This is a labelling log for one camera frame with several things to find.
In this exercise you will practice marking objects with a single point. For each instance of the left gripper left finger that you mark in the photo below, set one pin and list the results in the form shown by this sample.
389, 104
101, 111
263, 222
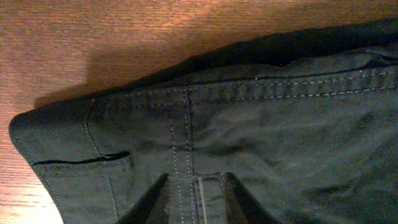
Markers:
153, 206

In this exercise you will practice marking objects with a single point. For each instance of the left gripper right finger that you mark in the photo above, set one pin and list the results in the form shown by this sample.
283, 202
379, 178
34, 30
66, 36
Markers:
241, 206

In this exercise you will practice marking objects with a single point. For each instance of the black shorts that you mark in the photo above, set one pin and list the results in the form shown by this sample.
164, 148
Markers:
306, 120

